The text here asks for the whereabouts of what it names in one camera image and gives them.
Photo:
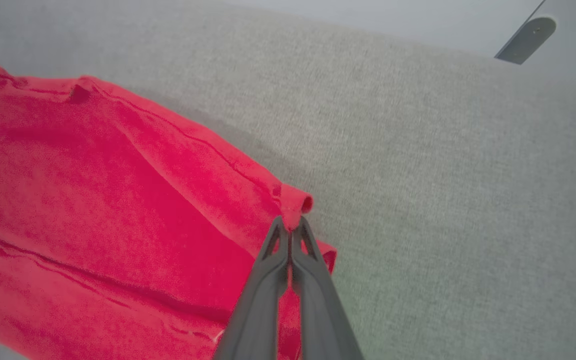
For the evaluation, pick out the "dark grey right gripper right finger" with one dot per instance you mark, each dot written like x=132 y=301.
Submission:
x=320 y=320

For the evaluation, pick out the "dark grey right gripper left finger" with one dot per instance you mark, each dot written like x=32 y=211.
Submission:
x=258 y=315

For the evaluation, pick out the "red white basketball jersey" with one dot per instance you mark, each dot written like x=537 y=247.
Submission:
x=93 y=200

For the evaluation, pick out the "grey metal stand leg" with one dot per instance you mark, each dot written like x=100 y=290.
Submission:
x=525 y=42

